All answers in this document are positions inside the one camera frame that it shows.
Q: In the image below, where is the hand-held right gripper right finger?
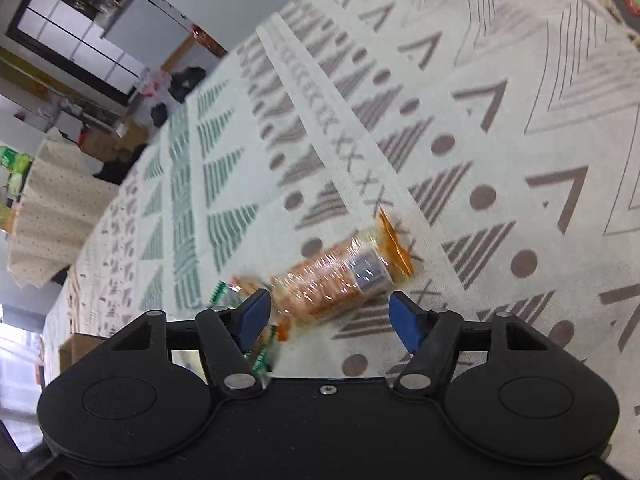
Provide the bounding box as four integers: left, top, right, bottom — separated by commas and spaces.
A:
389, 290, 558, 392

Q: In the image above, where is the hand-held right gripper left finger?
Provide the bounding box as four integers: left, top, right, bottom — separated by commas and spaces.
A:
105, 289, 273, 397

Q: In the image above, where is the green candy wrapper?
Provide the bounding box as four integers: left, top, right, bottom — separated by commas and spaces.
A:
207, 277, 281, 378

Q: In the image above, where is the orange biscuit packet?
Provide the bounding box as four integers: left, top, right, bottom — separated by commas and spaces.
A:
270, 207, 416, 326

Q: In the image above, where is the brown cardboard box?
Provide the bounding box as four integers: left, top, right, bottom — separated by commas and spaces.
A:
59, 332, 108, 386

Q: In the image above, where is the patterned woven blanket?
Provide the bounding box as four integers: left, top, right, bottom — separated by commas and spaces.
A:
42, 0, 640, 381

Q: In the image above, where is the small brown carton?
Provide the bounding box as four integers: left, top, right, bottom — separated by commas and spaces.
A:
82, 122, 148, 158

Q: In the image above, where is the table with dotted tablecloth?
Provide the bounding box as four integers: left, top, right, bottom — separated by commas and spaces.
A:
7, 127, 118, 286

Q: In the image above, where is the pink wrapped bottle pack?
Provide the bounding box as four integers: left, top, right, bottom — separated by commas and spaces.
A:
137, 67, 171, 96

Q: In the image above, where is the green packet on table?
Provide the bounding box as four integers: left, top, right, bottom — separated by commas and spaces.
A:
0, 145, 32, 201

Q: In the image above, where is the black framed panel door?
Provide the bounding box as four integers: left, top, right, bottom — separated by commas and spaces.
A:
5, 0, 146, 106

